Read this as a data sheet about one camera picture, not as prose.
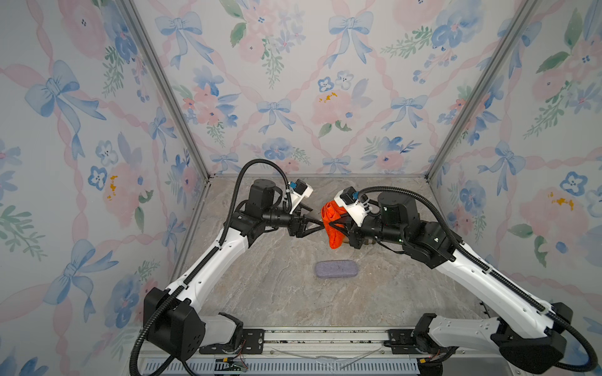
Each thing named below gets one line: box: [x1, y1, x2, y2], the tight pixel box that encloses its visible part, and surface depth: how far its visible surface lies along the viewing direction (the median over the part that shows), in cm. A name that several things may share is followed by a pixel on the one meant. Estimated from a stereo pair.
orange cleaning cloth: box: [321, 200, 348, 250], surface depth 63 cm
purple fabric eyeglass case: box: [315, 260, 360, 279], surface depth 88 cm
